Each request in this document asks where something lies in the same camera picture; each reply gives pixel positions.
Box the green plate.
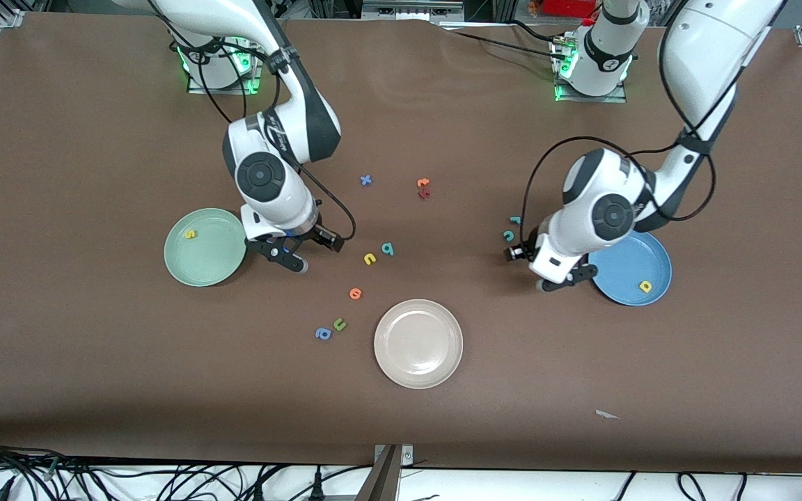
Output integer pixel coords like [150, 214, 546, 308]
[164, 207, 248, 287]

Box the blue plate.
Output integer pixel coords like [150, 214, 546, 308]
[585, 230, 673, 307]

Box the beige plate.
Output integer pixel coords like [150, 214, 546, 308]
[373, 299, 464, 390]

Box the grey power strip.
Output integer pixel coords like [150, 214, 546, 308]
[361, 0, 466, 22]

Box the red box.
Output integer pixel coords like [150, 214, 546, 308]
[539, 0, 600, 17]

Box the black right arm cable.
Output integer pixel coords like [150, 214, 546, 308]
[147, 0, 357, 242]

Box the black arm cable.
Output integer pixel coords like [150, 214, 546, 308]
[147, 0, 357, 242]
[521, 0, 788, 244]

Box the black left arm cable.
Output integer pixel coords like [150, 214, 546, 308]
[521, 0, 788, 244]

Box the black base cable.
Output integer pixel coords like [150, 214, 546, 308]
[453, 26, 572, 60]
[509, 19, 569, 42]

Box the grey metal bracket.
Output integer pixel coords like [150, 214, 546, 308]
[356, 444, 414, 501]

